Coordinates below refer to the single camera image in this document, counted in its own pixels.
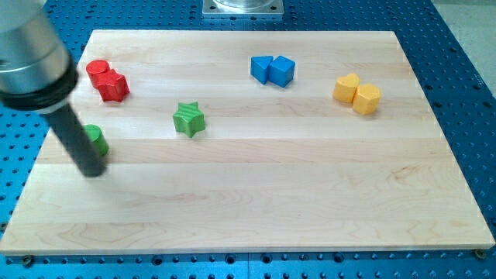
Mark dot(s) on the light wooden board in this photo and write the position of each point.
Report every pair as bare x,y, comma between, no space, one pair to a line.
276,169

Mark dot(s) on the brass board screw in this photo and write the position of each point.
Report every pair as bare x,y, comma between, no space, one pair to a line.
480,254
27,260

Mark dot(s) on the yellow heart block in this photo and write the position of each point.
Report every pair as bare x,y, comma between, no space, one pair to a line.
346,87

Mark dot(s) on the right brass board screw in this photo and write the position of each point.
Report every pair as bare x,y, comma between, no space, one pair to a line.
480,254

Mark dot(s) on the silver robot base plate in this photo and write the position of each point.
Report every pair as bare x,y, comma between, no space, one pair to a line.
242,7

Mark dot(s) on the blue triangle block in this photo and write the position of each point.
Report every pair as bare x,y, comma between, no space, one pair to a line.
259,67

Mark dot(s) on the green cylinder block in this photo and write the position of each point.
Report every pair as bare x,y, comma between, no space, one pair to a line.
96,136

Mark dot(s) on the green star block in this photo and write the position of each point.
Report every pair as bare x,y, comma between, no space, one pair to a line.
189,119

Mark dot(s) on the blue cube block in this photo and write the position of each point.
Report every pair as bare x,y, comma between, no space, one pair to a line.
281,71

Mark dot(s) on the yellow pentagon block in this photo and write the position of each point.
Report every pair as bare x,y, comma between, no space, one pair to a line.
366,99

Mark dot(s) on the red cylinder block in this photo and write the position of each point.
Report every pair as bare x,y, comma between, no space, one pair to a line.
96,67

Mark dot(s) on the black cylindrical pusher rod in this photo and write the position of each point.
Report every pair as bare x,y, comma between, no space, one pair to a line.
71,134

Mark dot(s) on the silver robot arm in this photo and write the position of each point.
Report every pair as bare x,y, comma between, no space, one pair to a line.
37,71

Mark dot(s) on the red star block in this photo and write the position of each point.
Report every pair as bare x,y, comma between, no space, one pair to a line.
112,86

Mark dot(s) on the left brass board screw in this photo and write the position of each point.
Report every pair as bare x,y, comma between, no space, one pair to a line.
27,260

